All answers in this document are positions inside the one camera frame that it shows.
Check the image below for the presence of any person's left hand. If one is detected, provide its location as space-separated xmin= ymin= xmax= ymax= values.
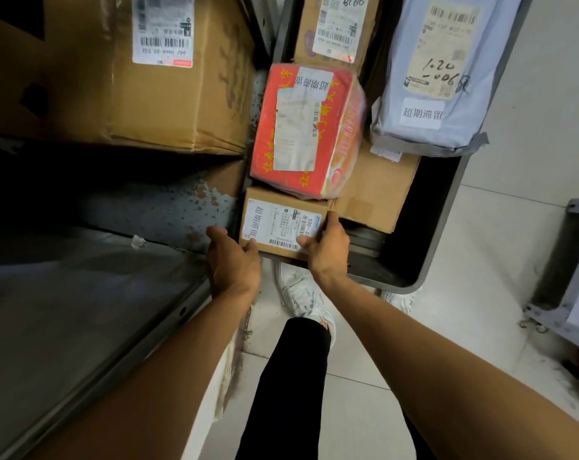
xmin=205 ymin=226 xmax=263 ymax=302

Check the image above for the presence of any person's right hand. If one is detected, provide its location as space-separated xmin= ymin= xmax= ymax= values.
xmin=296 ymin=210 xmax=352 ymax=283

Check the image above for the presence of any small cardboard box white label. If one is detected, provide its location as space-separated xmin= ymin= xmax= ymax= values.
xmin=239 ymin=186 xmax=338 ymax=262

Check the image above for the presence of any plain tall brown box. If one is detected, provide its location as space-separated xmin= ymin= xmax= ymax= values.
xmin=335 ymin=138 xmax=422 ymax=234

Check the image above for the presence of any red parcel box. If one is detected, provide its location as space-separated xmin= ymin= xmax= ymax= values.
xmin=249 ymin=63 xmax=367 ymax=201

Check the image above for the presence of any grey plastic mailer bag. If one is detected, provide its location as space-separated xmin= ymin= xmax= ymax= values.
xmin=369 ymin=0 xmax=525 ymax=158

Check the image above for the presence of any small dark taped box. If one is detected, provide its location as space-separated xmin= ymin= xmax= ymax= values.
xmin=294 ymin=0 xmax=381 ymax=75

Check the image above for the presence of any person's right forearm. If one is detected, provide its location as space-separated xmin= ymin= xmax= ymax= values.
xmin=317 ymin=275 xmax=579 ymax=460

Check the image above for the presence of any person's left forearm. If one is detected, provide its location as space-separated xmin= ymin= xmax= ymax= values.
xmin=28 ymin=287 xmax=259 ymax=460

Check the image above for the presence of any person's left leg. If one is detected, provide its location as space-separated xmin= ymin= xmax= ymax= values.
xmin=235 ymin=316 xmax=332 ymax=460

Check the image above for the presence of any person's leg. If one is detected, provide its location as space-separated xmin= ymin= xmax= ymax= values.
xmin=235 ymin=316 xmax=332 ymax=460
xmin=402 ymin=411 xmax=436 ymax=460

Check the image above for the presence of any grey metal shelf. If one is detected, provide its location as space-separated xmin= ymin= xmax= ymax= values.
xmin=0 ymin=0 xmax=280 ymax=460

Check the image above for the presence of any person's right leg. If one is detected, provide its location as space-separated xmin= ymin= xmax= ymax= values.
xmin=402 ymin=411 xmax=436 ymax=460

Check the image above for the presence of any labelled cardboard box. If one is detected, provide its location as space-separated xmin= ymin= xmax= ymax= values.
xmin=0 ymin=0 xmax=257 ymax=157

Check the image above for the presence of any white left shoe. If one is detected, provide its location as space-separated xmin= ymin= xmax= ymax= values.
xmin=275 ymin=262 xmax=337 ymax=346

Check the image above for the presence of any white shoe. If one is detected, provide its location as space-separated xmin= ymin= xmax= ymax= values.
xmin=380 ymin=289 xmax=415 ymax=316
xmin=275 ymin=262 xmax=337 ymax=346

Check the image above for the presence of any white right shoe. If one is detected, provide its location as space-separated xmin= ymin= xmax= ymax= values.
xmin=380 ymin=289 xmax=415 ymax=316

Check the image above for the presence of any low grey metal rack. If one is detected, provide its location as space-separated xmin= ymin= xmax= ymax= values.
xmin=524 ymin=198 xmax=579 ymax=355

